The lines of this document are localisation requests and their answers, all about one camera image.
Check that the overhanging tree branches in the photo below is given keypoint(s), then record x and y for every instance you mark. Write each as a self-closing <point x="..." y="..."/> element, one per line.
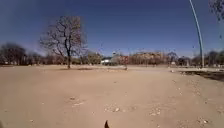
<point x="218" y="6"/>

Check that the sandy dirt ground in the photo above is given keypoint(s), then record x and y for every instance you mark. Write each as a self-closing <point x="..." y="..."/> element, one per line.
<point x="100" y="90"/>

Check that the large bare tree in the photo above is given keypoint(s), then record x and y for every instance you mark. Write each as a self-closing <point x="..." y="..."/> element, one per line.
<point x="68" y="50"/>

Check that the robot's own part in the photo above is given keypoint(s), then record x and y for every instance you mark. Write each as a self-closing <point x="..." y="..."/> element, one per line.
<point x="106" y="125"/>

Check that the tall pale curved pole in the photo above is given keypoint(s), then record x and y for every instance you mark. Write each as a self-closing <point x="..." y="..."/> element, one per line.
<point x="201" y="50"/>

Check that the row of bare trees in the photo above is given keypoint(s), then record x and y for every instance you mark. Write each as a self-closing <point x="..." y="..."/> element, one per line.
<point x="13" y="53"/>

